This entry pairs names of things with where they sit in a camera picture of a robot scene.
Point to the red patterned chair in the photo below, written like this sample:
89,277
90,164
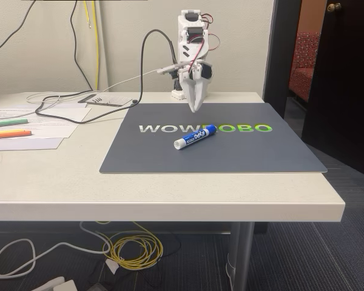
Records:
303,66

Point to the black door frame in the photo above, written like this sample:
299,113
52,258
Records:
279,54

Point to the printed white paper sheet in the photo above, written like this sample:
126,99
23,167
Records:
54,128

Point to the brass door knob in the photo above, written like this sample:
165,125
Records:
334,7

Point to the white card with black print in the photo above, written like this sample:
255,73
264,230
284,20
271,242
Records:
109,99

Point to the orange highlighter pen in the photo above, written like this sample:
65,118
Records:
12,135

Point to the green highlighter pen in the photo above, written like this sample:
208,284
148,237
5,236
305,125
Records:
9,122

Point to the dark door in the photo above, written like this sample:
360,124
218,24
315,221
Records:
342,91

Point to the white gripper camera stick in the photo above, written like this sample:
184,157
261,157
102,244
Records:
171,68

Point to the grey metal table leg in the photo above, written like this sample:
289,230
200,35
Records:
239,257

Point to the blue whiteboard marker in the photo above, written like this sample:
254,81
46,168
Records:
195,137

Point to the plain white paper sheet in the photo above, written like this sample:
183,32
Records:
24,144
76,113

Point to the white power adapter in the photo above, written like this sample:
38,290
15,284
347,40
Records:
60,285

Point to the dark grey WOWROBO mat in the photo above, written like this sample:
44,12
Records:
212,151

